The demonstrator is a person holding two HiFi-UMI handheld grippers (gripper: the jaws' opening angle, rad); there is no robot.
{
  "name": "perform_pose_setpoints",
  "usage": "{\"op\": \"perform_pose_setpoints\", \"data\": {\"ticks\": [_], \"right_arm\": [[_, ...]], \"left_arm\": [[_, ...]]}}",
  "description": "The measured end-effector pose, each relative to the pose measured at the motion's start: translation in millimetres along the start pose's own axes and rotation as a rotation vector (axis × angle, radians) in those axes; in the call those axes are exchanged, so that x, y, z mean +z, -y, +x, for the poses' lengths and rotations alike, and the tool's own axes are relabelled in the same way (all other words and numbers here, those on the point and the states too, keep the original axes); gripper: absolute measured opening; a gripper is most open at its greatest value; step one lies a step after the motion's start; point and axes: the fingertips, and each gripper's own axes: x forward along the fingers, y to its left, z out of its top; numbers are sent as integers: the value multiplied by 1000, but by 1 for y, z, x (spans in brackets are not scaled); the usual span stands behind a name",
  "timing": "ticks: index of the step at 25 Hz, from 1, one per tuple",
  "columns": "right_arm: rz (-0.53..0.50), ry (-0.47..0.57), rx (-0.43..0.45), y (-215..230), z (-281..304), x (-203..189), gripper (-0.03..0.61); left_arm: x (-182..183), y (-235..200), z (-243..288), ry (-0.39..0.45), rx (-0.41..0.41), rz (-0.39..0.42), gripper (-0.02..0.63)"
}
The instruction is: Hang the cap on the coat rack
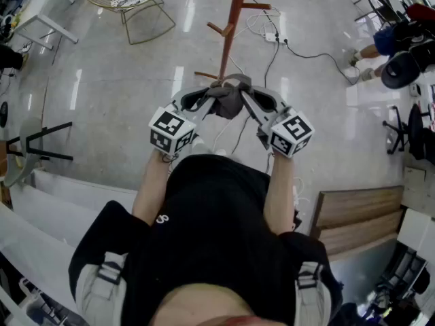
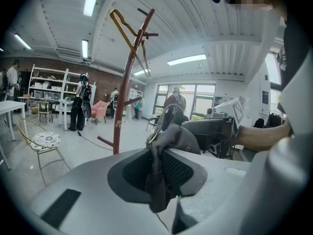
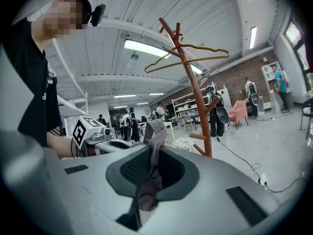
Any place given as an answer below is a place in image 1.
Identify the black power cable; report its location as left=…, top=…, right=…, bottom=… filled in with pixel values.
left=263, top=38, right=362, bottom=87

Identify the black oval bag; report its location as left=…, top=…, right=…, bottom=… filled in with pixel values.
left=380, top=50, right=423, bottom=90

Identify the black frame stool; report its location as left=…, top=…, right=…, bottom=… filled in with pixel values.
left=5, top=121, right=74, bottom=163

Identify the wooden bench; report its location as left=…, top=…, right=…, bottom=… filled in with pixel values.
left=308, top=185, right=406, bottom=261

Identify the black office chair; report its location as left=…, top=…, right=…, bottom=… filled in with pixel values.
left=381, top=103, right=435, bottom=166

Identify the grey-green plastic chair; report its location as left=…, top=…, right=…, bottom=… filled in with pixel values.
left=2, top=116, right=46, bottom=188

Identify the person's torso in black shirt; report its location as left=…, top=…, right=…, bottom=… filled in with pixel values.
left=67, top=153, right=345, bottom=326

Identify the white power strip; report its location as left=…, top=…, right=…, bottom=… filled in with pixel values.
left=262, top=31, right=289, bottom=45

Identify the white harness strap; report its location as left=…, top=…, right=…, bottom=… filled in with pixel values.
left=294, top=261, right=333, bottom=326
left=75, top=251, right=129, bottom=326

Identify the orange wooden coat stand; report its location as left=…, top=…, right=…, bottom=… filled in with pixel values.
left=194, top=0, right=272, bottom=83

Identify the thin white floor cable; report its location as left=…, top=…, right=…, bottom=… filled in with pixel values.
left=211, top=117, right=236, bottom=153

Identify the black frame chair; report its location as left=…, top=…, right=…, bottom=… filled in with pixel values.
left=352, top=0, right=406, bottom=24

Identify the grey cloth garment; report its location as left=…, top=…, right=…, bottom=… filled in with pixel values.
left=205, top=73, right=254, bottom=120

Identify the gold wire chair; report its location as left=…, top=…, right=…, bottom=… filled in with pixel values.
left=84, top=0, right=177, bottom=46

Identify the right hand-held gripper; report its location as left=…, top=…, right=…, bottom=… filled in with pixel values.
left=240, top=86, right=315, bottom=158

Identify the grey floor cable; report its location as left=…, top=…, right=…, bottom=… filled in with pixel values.
left=230, top=116, right=251, bottom=155

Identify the person's head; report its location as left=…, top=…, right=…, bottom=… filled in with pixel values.
left=149, top=282, right=273, bottom=326

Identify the person's left forearm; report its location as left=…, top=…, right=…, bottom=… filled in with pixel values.
left=131, top=149, right=175, bottom=228

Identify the white partition board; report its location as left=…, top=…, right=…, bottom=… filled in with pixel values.
left=0, top=167, right=139, bottom=317

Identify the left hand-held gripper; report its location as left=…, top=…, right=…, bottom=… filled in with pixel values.
left=148, top=86, right=222, bottom=157

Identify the person's right forearm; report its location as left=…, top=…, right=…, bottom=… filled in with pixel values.
left=262, top=151, right=297, bottom=236

